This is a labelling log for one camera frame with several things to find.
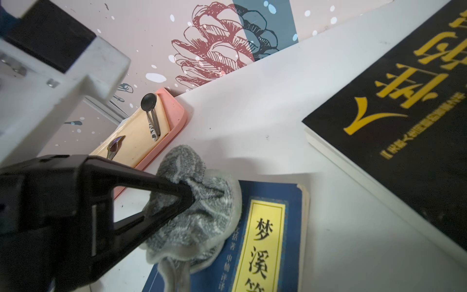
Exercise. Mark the tan paper sheet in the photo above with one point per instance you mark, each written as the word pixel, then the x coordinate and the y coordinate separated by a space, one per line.
pixel 138 142

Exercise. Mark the grey striped cloth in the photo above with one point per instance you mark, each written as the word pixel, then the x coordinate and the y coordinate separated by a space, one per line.
pixel 193 239

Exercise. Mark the blue book yellow label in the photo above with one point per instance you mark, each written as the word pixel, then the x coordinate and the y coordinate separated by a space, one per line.
pixel 265 252

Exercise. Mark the black spoon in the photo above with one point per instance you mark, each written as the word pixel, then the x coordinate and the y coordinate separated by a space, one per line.
pixel 148 105

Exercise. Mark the pink tray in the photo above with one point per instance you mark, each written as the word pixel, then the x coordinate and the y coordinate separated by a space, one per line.
pixel 177 117

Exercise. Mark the iridescent purple spoon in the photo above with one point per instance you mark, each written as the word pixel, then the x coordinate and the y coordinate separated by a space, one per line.
pixel 114 146

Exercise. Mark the black book with face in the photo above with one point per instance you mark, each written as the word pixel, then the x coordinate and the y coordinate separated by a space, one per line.
pixel 399 129

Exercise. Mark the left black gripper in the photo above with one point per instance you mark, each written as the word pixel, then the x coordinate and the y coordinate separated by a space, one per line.
pixel 57 220

